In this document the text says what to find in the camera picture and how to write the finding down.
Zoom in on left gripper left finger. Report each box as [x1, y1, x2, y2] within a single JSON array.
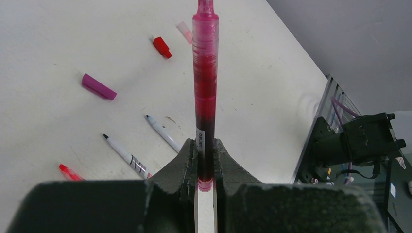
[[8, 139, 197, 233]]

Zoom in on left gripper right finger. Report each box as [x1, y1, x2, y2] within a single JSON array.
[[213, 139, 386, 233]]

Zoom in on pink highlighter pen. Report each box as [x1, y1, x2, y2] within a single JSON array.
[[59, 164, 84, 181]]

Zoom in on pink translucent pen cap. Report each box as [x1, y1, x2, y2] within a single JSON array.
[[176, 21, 193, 44]]

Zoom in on dark red gel pen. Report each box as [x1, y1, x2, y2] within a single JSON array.
[[192, 0, 219, 192]]

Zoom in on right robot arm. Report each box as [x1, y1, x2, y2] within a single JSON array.
[[310, 113, 407, 180]]

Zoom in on white black marker pen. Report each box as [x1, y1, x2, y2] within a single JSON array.
[[103, 133, 152, 180]]

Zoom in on white blue marker pen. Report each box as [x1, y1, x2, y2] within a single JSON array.
[[145, 115, 181, 153]]

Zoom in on purple pen cap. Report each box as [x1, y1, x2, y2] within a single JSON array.
[[81, 73, 117, 100]]

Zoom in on red pen cap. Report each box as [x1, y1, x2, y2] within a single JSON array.
[[152, 37, 172, 59]]

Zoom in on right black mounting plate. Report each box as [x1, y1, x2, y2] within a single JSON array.
[[291, 117, 339, 184]]

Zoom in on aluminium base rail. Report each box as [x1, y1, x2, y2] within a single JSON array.
[[315, 75, 361, 133]]

